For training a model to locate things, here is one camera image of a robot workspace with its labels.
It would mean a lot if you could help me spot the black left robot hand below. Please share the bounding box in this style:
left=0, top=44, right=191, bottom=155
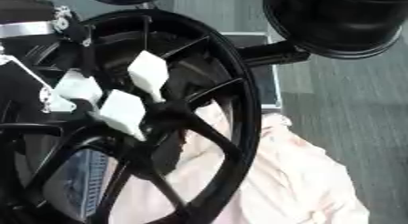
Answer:
left=0, top=20, right=102, bottom=137

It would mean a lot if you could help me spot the white pin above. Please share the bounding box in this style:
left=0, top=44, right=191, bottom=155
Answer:
left=51, top=69, right=106, bottom=109
left=97, top=88, right=148, bottom=142
left=126, top=49, right=171, bottom=104

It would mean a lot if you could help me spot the black spoked wheel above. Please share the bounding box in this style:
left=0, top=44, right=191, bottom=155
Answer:
left=0, top=8, right=263, bottom=224

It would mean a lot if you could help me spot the blue checked fabric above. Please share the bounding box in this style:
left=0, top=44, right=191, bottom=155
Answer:
left=62, top=148, right=112, bottom=220

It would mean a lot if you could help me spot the grey framed panel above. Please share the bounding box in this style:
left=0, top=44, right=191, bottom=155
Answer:
left=218, top=31, right=284, bottom=111

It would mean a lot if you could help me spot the person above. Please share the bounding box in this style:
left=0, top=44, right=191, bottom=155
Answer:
left=103, top=102, right=372, bottom=224

